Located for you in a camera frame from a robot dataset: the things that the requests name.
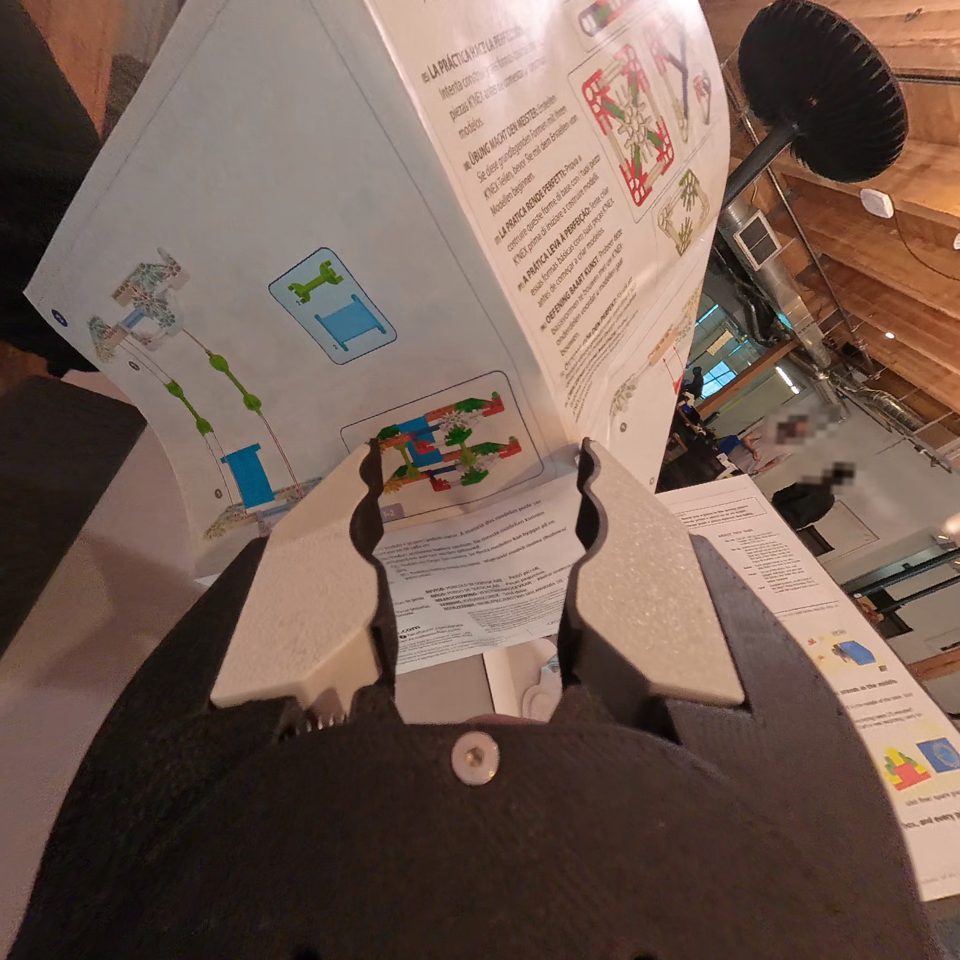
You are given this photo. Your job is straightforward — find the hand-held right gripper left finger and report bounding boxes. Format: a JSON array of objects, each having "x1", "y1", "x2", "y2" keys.
[{"x1": 210, "y1": 441, "x2": 396, "y2": 723}]

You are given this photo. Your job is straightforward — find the silver air duct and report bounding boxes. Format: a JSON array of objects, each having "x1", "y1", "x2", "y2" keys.
[{"x1": 711, "y1": 187, "x2": 835, "y2": 376}]

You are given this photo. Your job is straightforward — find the toy instruction booklet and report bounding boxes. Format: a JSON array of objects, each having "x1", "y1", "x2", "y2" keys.
[{"x1": 22, "y1": 0, "x2": 732, "y2": 676}]

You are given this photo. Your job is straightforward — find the person's black clothing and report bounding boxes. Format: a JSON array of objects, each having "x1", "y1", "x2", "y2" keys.
[{"x1": 0, "y1": 0, "x2": 102, "y2": 376}]

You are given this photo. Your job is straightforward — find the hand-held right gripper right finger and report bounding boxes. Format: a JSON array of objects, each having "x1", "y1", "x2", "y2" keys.
[{"x1": 556, "y1": 437, "x2": 747, "y2": 706}]

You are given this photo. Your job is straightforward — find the printed instruction sheet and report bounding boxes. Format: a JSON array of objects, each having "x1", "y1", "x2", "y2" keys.
[{"x1": 660, "y1": 476, "x2": 960, "y2": 903}]

